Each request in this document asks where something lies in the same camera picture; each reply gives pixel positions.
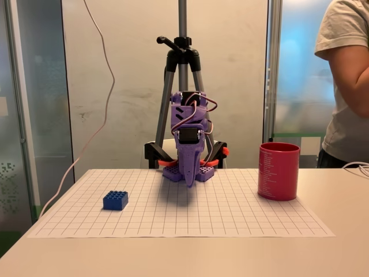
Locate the blue toy brick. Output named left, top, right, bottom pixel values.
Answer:
left=103, top=190, right=129, bottom=211

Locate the red cup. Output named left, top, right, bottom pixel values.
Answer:
left=257, top=142, right=301, bottom=201

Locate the black orange table clamp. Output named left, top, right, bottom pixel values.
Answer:
left=144, top=140, right=178, bottom=170
left=200, top=140, right=231, bottom=170

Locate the white grid paper sheet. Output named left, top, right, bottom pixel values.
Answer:
left=27, top=169, right=337, bottom=239

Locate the person in beige t-shirt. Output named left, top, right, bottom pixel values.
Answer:
left=314, top=0, right=369, bottom=169

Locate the pink cable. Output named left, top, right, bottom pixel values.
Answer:
left=37, top=0, right=116, bottom=220

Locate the grey metal frame post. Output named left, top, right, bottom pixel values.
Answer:
left=3, top=0, right=41, bottom=222
left=262, top=0, right=283, bottom=143

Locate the grey black camera tripod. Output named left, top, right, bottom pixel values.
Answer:
left=144, top=0, right=228, bottom=170

